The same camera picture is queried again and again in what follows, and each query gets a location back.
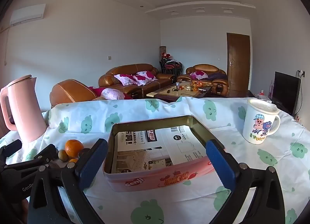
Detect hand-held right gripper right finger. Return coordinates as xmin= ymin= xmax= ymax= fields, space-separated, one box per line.
xmin=205 ymin=139 xmax=286 ymax=224

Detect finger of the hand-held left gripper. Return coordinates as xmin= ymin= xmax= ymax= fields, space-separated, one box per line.
xmin=0 ymin=139 xmax=23 ymax=164
xmin=34 ymin=144 xmax=59 ymax=166

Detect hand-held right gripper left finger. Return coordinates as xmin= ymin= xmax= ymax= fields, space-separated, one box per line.
xmin=28 ymin=138 xmax=109 ymax=224

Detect pink tin box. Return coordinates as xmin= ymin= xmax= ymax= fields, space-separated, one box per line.
xmin=103 ymin=115 xmax=227 ymax=192

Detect large orange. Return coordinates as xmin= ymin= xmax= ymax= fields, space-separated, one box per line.
xmin=65 ymin=139 xmax=84 ymax=158

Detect pink electric kettle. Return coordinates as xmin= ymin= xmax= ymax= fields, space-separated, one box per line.
xmin=0 ymin=75 xmax=47 ymax=143

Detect white cartoon mug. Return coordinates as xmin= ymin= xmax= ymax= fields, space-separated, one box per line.
xmin=242 ymin=98 xmax=281 ymax=145

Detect printed paper liner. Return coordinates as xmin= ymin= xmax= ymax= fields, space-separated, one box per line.
xmin=114 ymin=125 xmax=209 ymax=173

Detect pale pink floral pillow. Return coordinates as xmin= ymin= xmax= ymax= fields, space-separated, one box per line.
xmin=100 ymin=88 xmax=125 ymax=100

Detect red blanket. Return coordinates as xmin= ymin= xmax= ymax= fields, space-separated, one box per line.
xmin=88 ymin=86 xmax=107 ymax=97

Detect white cloud-print tablecloth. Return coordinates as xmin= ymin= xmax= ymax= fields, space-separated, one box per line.
xmin=0 ymin=97 xmax=310 ymax=224

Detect dark wooden coffee table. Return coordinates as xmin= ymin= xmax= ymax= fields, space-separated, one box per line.
xmin=146 ymin=81 xmax=215 ymax=103

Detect purple cloth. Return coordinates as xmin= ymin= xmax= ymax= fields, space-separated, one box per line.
xmin=207 ymin=73 xmax=227 ymax=81

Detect brown leather armchair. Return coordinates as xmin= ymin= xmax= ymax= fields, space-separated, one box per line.
xmin=177 ymin=64 xmax=229 ymax=96

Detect long brown leather sofa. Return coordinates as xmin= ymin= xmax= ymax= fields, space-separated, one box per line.
xmin=98 ymin=63 xmax=177 ymax=98

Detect black television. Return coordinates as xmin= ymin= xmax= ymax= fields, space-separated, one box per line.
xmin=271 ymin=71 xmax=301 ymax=115

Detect brown wooden door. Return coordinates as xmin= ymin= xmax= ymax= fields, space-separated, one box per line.
xmin=226 ymin=32 xmax=251 ymax=92

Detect stacked black chairs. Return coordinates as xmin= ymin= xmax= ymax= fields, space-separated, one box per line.
xmin=159 ymin=60 xmax=183 ymax=76

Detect tall patterned floor vase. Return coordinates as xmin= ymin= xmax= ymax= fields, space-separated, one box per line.
xmin=159 ymin=46 xmax=167 ymax=69

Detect white air conditioner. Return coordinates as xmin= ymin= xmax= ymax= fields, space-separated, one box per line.
xmin=10 ymin=4 xmax=46 ymax=26

